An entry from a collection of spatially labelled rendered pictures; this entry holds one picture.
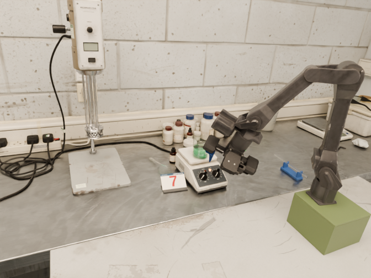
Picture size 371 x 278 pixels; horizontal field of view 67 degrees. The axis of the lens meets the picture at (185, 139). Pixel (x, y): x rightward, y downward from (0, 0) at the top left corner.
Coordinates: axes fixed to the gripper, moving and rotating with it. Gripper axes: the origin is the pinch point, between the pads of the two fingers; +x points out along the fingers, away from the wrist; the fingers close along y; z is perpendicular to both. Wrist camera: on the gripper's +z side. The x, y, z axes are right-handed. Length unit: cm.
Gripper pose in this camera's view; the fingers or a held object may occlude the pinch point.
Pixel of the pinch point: (224, 162)
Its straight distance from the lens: 96.9
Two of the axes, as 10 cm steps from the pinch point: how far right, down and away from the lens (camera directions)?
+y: 8.8, 4.8, -0.4
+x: -2.8, 5.8, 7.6
